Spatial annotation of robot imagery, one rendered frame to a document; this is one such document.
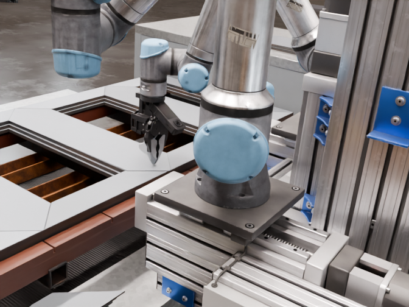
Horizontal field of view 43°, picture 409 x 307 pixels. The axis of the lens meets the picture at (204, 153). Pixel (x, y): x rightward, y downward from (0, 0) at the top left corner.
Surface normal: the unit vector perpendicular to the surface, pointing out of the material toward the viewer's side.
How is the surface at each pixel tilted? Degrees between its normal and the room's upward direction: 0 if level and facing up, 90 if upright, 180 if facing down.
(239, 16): 90
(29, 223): 0
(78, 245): 90
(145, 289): 0
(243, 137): 98
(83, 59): 92
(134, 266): 0
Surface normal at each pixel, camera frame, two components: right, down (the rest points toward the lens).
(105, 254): 0.07, -0.91
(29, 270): 0.80, 0.29
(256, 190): 0.59, 0.07
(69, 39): -0.04, 0.40
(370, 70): -0.56, 0.29
